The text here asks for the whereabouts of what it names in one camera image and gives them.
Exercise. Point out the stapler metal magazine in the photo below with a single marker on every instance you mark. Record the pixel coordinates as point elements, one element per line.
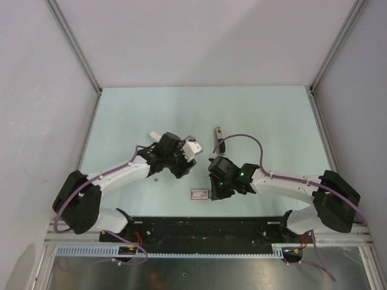
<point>220,147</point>

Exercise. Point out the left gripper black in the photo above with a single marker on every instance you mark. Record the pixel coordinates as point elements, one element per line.
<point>185,167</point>

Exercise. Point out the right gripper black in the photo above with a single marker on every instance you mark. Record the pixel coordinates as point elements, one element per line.
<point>216,193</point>

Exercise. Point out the white stapler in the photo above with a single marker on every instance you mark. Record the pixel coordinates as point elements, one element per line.
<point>155,137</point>

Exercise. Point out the red white staple box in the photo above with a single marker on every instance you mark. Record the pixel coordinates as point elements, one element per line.
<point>200,194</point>

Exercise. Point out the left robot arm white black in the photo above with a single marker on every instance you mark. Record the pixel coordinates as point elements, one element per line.
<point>78,203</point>

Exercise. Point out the grey slotted cable duct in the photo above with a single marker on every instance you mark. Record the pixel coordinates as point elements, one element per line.
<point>126,251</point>

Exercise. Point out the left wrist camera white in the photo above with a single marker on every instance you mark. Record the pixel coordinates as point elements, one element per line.
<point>191,148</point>

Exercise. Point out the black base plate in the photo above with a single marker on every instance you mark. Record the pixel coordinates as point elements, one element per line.
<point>212,245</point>

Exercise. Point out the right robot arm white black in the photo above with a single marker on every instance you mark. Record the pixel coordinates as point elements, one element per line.
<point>331,201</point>

